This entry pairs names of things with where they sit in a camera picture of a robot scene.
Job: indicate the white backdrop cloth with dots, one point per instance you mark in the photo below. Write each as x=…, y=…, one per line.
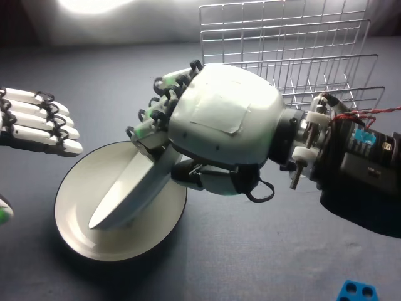
x=125, y=28

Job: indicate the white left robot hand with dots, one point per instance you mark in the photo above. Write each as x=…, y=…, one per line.
x=31, y=125

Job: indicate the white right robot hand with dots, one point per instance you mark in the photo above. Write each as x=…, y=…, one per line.
x=225, y=116

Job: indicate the grey table cloth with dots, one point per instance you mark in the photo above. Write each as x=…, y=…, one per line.
x=250, y=251

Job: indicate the blue pentagon block with holes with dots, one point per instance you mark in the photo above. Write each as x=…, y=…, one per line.
x=343, y=294

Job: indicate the white plate with black rim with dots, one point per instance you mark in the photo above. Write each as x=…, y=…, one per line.
x=94, y=238
x=131, y=194

